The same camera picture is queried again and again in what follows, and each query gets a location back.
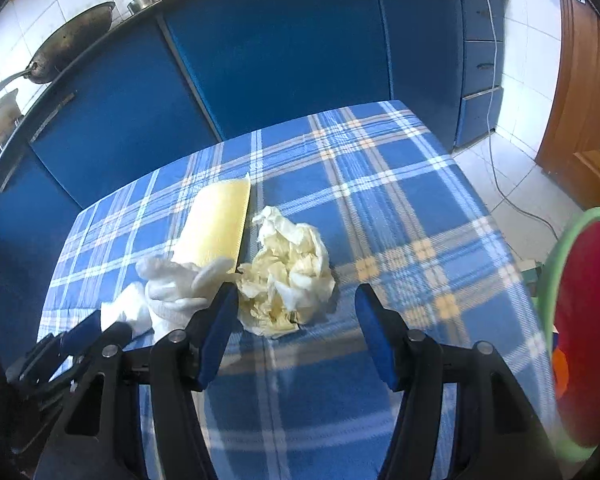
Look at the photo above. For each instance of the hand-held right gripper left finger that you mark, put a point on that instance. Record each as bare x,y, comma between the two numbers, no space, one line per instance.
215,340

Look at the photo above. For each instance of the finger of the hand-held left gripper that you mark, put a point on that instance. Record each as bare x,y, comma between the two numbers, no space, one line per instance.
80,335

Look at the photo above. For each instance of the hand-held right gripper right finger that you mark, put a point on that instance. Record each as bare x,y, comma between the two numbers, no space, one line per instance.
380,345

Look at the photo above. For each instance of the white tissue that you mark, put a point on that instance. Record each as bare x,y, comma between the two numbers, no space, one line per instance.
127,310

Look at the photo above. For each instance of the white cotton glove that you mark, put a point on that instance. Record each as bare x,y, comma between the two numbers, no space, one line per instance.
175,295

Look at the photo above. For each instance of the cream tissue paper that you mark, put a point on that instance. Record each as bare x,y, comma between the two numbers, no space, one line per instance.
290,270

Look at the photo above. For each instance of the orange mesh bag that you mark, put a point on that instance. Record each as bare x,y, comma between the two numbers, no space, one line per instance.
560,375

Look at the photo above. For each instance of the red bucket with green rim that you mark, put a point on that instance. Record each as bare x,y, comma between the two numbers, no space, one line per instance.
590,310

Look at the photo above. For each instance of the yellow foam sheet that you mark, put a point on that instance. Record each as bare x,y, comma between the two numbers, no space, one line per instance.
215,225

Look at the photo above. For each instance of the blue plaid tablecloth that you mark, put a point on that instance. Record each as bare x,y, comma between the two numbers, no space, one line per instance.
380,200

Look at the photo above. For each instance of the white pot with lid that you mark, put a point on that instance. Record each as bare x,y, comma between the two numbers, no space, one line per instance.
0,125

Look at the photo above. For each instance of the dark metal wok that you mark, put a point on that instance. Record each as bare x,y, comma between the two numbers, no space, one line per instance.
75,45

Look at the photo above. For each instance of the blue kitchen cabinet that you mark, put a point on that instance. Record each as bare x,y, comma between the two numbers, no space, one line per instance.
280,50

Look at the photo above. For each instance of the wooden door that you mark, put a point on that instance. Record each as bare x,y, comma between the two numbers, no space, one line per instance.
575,85

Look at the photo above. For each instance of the steel kettle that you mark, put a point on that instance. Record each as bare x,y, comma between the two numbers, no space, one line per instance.
142,2

